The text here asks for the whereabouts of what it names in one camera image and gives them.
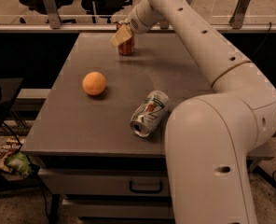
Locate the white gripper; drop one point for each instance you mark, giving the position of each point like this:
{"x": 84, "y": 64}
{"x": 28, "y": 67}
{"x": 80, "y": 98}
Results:
{"x": 137, "y": 24}

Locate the red coke can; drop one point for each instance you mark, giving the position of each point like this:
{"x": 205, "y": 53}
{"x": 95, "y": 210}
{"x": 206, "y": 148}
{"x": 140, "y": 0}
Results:
{"x": 126, "y": 48}

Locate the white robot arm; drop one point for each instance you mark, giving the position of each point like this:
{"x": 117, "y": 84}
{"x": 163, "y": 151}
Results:
{"x": 208, "y": 137}

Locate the green white soda can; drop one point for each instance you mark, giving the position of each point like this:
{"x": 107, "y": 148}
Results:
{"x": 148, "y": 115}

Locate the orange fruit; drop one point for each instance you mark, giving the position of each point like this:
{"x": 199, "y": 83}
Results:
{"x": 94, "y": 83}

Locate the black side table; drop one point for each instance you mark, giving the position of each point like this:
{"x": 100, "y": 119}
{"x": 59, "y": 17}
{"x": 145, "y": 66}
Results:
{"x": 9, "y": 90}

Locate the brown snack bag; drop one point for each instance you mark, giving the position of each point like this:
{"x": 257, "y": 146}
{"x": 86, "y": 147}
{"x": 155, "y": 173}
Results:
{"x": 9, "y": 149}

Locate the green snack bag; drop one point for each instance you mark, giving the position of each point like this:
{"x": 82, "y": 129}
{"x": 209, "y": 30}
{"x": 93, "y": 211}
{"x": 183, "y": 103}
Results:
{"x": 22, "y": 164}

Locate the grey lower drawer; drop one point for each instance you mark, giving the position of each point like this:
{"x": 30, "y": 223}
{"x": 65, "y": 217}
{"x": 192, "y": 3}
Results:
{"x": 118, "y": 209}

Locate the middle metal railing bracket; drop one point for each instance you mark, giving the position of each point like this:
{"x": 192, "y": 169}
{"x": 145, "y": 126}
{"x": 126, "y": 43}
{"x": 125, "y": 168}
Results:
{"x": 163, "y": 25}

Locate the metal railing bracket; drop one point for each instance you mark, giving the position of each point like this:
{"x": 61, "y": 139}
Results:
{"x": 163, "y": 25}
{"x": 53, "y": 15}
{"x": 237, "y": 19}

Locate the left metal railing bracket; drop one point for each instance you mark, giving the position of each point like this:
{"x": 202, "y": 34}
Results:
{"x": 53, "y": 15}

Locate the right metal railing bracket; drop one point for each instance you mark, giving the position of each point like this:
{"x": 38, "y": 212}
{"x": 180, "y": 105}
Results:
{"x": 237, "y": 19}

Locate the grey upper drawer with handle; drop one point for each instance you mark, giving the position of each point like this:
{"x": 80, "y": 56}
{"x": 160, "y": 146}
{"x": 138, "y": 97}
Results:
{"x": 106, "y": 182}

